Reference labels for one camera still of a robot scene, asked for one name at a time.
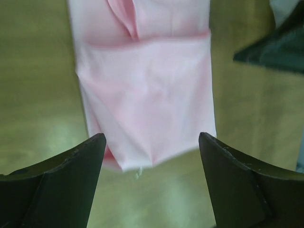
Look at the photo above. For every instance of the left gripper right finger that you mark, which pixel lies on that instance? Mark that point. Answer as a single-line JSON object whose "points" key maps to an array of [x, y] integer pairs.
{"points": [[246, 192]]}

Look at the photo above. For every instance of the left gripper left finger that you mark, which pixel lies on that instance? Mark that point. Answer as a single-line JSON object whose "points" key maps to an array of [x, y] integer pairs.
{"points": [[55, 193]]}

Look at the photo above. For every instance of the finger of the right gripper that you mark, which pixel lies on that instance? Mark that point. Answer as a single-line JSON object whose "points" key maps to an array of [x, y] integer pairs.
{"points": [[283, 48]]}

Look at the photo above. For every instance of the pink t shirt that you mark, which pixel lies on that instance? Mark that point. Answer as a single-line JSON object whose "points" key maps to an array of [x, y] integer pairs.
{"points": [[144, 68]]}

